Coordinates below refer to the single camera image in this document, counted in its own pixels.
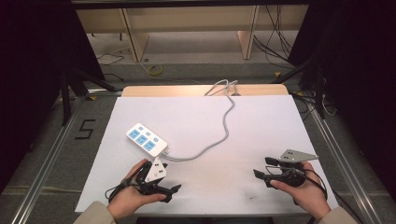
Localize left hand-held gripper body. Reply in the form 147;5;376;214
135;157;171;196

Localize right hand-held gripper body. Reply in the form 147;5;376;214
274;148;319;189

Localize person's right hand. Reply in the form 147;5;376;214
269;161;332;220

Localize person's left hand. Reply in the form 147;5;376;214
106;158;167;222

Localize white power strip blue sockets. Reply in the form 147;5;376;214
125;122;169;159

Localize white table mat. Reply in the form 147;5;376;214
75;94;340;217

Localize light wooden table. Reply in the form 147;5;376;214
120;83;290;98

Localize black metal stand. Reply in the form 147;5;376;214
273;54;327;119
59;65;123;127

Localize yellow tape roll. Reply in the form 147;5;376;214
147;64;163;77

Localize dark curtain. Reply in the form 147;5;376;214
0;0;106;194
288;0;396;200

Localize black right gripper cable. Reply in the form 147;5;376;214
264;165;329;206

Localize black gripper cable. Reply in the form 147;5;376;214
105;161;148;203
264;165;329;206

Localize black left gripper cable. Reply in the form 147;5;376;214
105;161;148;203

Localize aluminium floor rail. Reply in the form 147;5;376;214
292;91;383;224
10;88;122;224

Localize grey power strip cable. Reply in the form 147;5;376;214
161;79;239;162

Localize bundle of black hanging cables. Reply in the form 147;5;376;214
252;4;297;67

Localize thin floor cable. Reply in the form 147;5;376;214
95;46;132;82

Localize light wooden desk frame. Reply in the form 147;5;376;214
75;4;310;63

